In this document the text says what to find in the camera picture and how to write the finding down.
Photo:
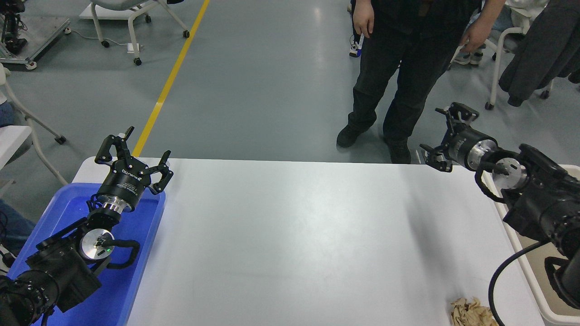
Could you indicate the white wheeled chair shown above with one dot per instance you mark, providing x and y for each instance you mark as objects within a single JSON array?
[
  {"x": 496, "y": 63},
  {"x": 31, "y": 127},
  {"x": 131, "y": 18}
]

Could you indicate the crumpled tan paper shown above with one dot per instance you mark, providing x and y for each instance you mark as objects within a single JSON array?
[{"x": 471, "y": 312}]

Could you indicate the blue plastic tray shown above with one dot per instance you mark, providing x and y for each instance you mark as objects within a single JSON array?
[{"x": 136, "y": 271}]

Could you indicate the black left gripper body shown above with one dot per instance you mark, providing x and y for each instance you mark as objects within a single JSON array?
[{"x": 124, "y": 181}]

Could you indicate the white power strip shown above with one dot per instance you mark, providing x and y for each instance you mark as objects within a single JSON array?
[{"x": 133, "y": 48}]

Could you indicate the metal floor plate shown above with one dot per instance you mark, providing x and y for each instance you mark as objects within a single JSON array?
[{"x": 415, "y": 157}]

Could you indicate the dark grey jacket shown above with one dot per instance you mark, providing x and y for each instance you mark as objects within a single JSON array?
[{"x": 539, "y": 50}]

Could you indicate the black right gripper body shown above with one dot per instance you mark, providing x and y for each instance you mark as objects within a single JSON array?
[{"x": 462, "y": 146}]

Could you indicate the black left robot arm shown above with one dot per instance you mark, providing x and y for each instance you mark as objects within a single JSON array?
[{"x": 63, "y": 267}]

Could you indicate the black equipment stand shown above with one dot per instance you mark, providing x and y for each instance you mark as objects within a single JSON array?
[{"x": 11, "y": 27}]

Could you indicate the white flat board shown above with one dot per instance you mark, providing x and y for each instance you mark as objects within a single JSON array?
[{"x": 108, "y": 11}]

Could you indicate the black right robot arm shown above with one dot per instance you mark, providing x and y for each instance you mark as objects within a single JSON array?
[{"x": 543, "y": 199}]

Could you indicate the person's left forearm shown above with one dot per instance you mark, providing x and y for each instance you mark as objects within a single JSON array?
[{"x": 494, "y": 11}]

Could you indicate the large pale bin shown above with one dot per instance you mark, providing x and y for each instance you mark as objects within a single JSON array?
[{"x": 537, "y": 283}]

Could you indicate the person's left hand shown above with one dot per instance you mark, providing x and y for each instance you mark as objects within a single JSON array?
[{"x": 476, "y": 38}]

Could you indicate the person's right hand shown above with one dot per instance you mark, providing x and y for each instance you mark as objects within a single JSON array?
[{"x": 364, "y": 18}]

